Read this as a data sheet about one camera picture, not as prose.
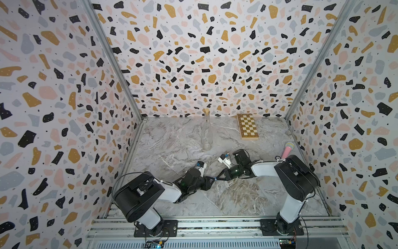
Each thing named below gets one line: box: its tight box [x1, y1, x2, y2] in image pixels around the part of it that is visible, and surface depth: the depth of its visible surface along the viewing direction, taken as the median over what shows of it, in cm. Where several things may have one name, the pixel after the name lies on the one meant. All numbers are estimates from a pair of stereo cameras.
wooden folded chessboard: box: [236, 113, 260, 141], surface depth 115 cm
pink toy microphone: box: [281, 141, 295, 160], surface depth 104 cm
